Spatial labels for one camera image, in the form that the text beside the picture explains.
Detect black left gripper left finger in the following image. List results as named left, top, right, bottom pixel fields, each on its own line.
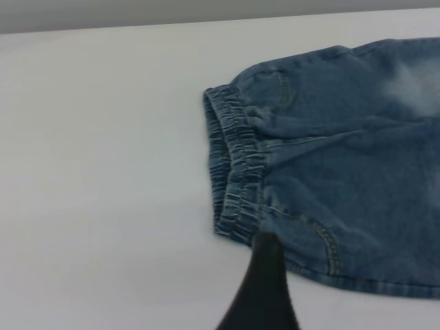
left=216, top=233, right=267, bottom=330

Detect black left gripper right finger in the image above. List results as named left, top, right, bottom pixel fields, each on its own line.
left=265, top=233, right=300, bottom=330

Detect blue denim shorts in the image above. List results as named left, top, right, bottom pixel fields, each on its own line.
left=201, top=36, right=440, bottom=289

